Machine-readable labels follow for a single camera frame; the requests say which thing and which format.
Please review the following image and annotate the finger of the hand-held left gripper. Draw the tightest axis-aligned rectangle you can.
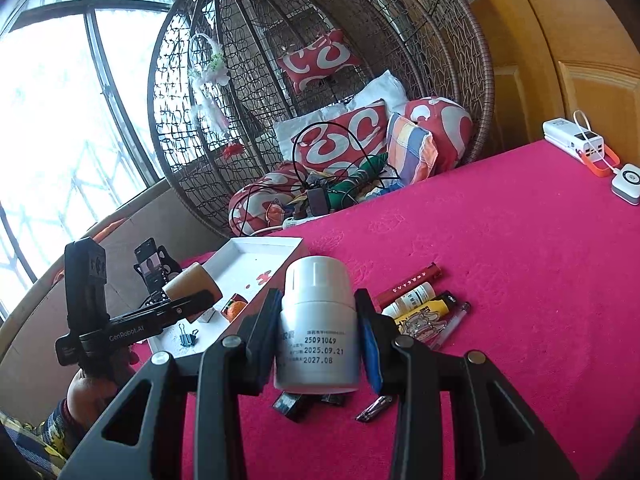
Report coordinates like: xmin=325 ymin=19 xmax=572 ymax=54
xmin=107 ymin=289 xmax=217 ymax=349

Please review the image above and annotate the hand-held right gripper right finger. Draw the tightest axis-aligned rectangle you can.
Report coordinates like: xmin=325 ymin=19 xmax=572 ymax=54
xmin=352 ymin=287 xmax=566 ymax=480

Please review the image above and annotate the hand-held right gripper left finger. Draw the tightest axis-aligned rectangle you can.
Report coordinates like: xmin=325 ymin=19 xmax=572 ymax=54
xmin=62 ymin=287 xmax=286 ymax=480

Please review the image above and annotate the white cartoon figure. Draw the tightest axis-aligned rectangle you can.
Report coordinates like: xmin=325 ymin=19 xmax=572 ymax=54
xmin=395 ymin=310 xmax=443 ymax=343

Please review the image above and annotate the white pill bottle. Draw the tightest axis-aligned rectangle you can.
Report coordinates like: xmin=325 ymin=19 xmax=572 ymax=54
xmin=272 ymin=256 xmax=362 ymax=395

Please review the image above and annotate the brown packing tape roll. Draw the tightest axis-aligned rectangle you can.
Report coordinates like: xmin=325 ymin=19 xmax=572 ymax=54
xmin=164 ymin=262 xmax=224 ymax=323

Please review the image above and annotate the yellow lighter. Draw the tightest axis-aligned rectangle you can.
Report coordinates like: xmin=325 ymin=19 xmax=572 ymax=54
xmin=395 ymin=291 xmax=458 ymax=331

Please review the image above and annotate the white cardboard tray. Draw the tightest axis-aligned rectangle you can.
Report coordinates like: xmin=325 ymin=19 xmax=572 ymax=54
xmin=147 ymin=236 xmax=304 ymax=356

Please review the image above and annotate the long red box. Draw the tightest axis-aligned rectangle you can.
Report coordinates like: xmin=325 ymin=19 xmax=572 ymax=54
xmin=375 ymin=263 xmax=443 ymax=308

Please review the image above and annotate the clear black pen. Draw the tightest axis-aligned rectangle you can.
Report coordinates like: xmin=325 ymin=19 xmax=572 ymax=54
xmin=427 ymin=301 xmax=472 ymax=351

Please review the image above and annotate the person's left forearm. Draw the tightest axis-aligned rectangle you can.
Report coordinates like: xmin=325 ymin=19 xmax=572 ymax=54
xmin=0 ymin=397 xmax=86 ymax=480

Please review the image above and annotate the person's left hand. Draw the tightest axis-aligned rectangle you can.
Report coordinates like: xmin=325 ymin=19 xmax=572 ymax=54
xmin=67 ymin=347 xmax=141 ymax=431

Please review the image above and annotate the metal nail clipper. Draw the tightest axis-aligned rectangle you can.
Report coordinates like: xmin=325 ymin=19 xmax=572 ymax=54
xmin=356 ymin=395 xmax=393 ymax=423

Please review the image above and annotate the smartphone on black stand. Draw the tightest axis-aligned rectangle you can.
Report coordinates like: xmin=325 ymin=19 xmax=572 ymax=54
xmin=132 ymin=244 xmax=183 ymax=313

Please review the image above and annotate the white bottle yellow label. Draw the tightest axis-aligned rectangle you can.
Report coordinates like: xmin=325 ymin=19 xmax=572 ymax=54
xmin=382 ymin=282 xmax=436 ymax=317

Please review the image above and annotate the brown cardboard sheet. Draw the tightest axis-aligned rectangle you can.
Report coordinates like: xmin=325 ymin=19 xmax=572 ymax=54
xmin=0 ymin=177 xmax=231 ymax=356

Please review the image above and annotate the red white rolled blanket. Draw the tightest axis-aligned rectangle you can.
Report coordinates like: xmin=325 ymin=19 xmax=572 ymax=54
xmin=229 ymin=160 xmax=311 ymax=236

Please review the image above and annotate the dark power adapter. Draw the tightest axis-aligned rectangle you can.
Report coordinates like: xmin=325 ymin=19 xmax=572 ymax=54
xmin=306 ymin=187 xmax=331 ymax=218

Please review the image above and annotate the pink tablecloth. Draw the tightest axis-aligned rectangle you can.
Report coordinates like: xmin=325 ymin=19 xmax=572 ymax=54
xmin=132 ymin=139 xmax=640 ymax=480

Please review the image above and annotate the window with metal grille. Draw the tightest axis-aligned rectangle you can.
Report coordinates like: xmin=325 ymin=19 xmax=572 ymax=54
xmin=0 ymin=0 xmax=191 ymax=321

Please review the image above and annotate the green cloth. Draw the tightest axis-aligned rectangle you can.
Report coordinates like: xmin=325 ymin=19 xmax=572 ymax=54
xmin=327 ymin=152 xmax=396 ymax=206

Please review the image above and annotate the striped colourful cushion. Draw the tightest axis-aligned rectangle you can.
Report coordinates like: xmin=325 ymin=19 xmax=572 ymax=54
xmin=386 ymin=111 xmax=438 ymax=183

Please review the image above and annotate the square red white cushion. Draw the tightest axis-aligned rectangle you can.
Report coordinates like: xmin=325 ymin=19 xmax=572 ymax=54
xmin=291 ymin=100 xmax=391 ymax=181

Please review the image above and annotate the round red white cushion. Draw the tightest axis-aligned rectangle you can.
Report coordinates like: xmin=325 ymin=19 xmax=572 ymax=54
xmin=404 ymin=96 xmax=473 ymax=173

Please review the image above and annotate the white feather dreamcatcher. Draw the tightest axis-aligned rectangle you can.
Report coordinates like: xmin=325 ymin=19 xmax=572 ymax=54
xmin=187 ymin=32 xmax=231 ymax=136

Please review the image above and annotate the white pillow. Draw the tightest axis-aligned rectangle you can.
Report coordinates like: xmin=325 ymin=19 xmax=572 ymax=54
xmin=274 ymin=70 xmax=408 ymax=161

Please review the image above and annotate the small red white cushion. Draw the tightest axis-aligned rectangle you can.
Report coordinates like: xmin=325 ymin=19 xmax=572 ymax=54
xmin=276 ymin=29 xmax=362 ymax=95

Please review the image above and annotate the white power bank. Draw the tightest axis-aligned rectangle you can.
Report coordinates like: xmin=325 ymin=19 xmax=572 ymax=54
xmin=542 ymin=117 xmax=608 ymax=161

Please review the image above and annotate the small white square device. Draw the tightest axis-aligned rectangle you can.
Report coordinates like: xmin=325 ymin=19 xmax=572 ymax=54
xmin=611 ymin=162 xmax=640 ymax=206

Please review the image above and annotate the wicker hanging chair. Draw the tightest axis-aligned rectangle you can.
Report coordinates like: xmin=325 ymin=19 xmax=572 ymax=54
xmin=147 ymin=0 xmax=496 ymax=241

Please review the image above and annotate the wooden panelled wardrobe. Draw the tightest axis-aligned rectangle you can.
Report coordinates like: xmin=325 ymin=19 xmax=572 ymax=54
xmin=462 ymin=0 xmax=640 ymax=171

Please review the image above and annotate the orange white charging cable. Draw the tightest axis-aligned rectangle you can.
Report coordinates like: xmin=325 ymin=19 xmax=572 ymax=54
xmin=572 ymin=110 xmax=622 ymax=178

